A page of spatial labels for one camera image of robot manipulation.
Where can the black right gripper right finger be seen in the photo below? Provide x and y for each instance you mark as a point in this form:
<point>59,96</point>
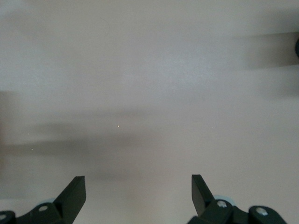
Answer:
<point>201,198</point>

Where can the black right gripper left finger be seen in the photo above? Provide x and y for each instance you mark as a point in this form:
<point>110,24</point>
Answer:
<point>72,196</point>

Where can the black rounded object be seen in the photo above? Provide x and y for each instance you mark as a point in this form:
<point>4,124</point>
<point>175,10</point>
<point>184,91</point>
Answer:
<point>297,47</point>

